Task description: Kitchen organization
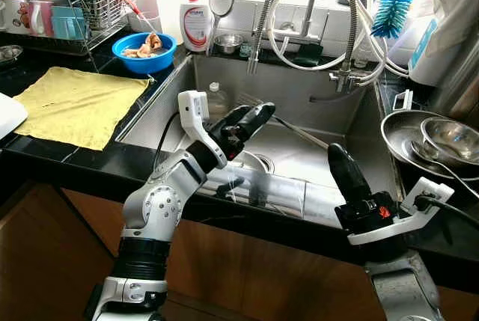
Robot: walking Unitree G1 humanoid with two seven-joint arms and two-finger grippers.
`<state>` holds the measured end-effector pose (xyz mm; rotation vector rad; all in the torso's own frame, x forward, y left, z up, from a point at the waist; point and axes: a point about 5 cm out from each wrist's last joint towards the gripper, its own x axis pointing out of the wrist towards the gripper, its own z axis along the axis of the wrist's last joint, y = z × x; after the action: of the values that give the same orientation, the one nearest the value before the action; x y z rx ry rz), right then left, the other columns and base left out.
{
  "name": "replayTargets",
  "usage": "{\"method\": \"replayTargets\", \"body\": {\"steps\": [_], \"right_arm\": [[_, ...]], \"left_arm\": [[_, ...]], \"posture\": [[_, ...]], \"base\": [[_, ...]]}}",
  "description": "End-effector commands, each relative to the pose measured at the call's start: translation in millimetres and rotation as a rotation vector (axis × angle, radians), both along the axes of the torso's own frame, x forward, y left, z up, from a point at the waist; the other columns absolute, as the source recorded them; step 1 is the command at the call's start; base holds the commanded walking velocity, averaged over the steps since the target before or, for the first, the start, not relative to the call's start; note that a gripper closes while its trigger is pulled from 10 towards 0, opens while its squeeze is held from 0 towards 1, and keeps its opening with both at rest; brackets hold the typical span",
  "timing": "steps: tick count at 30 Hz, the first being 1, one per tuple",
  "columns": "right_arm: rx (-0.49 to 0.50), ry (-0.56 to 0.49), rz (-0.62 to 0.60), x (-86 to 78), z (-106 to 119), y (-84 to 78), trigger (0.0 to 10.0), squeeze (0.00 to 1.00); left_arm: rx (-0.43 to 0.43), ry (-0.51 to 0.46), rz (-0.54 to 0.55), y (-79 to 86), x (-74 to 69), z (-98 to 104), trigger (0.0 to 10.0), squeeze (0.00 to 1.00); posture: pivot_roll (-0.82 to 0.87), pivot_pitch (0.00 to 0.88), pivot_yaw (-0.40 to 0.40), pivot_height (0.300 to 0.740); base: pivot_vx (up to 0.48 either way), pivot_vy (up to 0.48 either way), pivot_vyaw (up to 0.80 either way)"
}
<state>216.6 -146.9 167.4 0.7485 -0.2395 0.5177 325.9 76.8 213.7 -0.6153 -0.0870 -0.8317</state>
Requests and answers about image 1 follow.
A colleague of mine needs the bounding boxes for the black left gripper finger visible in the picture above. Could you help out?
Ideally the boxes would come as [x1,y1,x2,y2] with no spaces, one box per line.
[223,103,263,133]
[242,101,278,142]

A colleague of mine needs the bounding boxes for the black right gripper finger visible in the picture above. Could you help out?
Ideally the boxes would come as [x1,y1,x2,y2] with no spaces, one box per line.
[327,142,359,207]
[342,148,373,203]

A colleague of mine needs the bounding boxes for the thin metal stick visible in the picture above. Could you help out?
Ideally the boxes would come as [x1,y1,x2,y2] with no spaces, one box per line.
[239,95,330,150]

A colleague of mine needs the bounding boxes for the wide flat-rimmed steel basin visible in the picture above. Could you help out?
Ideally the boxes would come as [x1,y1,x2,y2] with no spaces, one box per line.
[380,109,479,180]

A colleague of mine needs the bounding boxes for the deep steel mixing bowl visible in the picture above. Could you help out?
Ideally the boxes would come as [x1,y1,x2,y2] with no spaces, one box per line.
[421,117,479,166]

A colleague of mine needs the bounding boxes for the stainless steel kitchen sink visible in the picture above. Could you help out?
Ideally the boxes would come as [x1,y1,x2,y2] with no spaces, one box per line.
[116,52,405,232]

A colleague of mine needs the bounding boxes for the clear plastic bottle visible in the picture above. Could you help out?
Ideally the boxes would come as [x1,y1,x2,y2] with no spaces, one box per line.
[206,82,229,123]

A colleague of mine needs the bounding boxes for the shallow steel bowl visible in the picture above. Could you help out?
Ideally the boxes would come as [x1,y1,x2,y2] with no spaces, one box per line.
[225,149,276,180]

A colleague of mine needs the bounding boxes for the steel ladle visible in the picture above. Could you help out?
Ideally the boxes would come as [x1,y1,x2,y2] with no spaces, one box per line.
[408,140,479,198]

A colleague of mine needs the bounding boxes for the small steel condiment bowl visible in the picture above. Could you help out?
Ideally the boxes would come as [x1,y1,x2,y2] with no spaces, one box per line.
[214,34,245,55]

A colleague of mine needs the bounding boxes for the green scrub sponge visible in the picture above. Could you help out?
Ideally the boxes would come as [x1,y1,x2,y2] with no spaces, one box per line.
[293,43,324,66]

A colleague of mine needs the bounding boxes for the white red pump soap bottle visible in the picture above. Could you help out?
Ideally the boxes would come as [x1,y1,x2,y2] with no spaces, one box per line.
[180,0,210,54]

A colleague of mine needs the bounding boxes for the blue plastic bowl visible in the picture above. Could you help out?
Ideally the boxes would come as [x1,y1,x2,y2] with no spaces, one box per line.
[112,32,178,75]

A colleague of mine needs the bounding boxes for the tan food scraps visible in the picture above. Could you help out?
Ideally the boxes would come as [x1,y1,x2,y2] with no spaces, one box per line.
[121,34,164,58]

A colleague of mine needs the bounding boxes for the steel faucet column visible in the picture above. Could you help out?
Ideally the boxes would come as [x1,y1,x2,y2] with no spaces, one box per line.
[296,0,330,45]

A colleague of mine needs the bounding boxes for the round metal mesh strainer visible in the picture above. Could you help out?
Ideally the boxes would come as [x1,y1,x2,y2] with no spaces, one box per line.
[206,0,235,56]

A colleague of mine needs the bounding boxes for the brown wooden cabinet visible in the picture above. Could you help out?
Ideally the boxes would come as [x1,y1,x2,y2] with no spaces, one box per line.
[0,179,479,321]

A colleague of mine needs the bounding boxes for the white spray bottle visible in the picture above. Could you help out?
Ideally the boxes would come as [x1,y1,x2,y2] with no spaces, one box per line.
[153,0,184,45]

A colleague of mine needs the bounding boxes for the stainless steel cylindrical pot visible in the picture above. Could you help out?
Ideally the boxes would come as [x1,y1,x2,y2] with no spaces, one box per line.
[430,37,479,120]

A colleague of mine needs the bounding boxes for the yellow cloth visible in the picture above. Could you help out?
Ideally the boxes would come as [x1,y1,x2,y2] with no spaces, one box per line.
[13,67,152,151]

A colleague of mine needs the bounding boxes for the blue bottle brush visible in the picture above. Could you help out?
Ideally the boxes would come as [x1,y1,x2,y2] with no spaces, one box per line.
[370,0,414,39]

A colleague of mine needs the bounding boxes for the teal plastic container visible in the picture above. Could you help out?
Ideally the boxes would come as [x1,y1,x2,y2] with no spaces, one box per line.
[51,5,89,40]

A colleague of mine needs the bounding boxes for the white plastic board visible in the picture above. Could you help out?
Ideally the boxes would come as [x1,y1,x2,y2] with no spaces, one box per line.
[0,93,29,141]

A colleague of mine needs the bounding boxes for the pink mug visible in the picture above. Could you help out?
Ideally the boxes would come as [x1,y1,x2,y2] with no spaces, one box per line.
[28,0,55,36]

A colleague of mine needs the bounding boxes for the steel pot lid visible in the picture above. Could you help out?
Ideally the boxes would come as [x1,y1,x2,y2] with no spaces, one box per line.
[0,44,23,66]

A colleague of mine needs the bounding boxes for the white printed mug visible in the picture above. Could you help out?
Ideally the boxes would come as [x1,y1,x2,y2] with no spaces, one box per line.
[0,0,32,35]

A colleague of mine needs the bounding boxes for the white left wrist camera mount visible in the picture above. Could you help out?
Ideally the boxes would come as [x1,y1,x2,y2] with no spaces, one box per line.
[177,91,229,171]

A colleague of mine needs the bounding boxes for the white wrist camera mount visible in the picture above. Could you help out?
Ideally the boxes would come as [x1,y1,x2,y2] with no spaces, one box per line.
[348,177,435,245]
[177,91,229,171]

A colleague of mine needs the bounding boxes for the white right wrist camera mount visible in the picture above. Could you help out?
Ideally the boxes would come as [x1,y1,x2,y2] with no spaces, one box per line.
[348,177,435,245]

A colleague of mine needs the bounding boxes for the large looped white hose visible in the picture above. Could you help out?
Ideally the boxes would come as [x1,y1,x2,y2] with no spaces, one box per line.
[266,0,360,73]

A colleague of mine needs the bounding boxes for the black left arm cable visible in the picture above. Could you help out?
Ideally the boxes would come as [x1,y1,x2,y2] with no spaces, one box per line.
[153,111,184,172]

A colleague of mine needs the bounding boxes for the steel spring hose sprayer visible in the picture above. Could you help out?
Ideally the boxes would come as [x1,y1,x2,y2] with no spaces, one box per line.
[247,0,284,75]

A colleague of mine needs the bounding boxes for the arched spring hose spout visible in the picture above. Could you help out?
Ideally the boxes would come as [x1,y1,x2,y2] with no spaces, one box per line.
[314,0,367,94]

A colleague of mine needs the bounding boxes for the red handled brush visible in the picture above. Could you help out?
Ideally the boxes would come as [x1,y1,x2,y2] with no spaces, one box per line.
[120,0,158,34]

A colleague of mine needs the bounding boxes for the steel wire dish rack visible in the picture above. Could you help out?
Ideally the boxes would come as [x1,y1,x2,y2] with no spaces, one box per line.
[56,0,128,56]

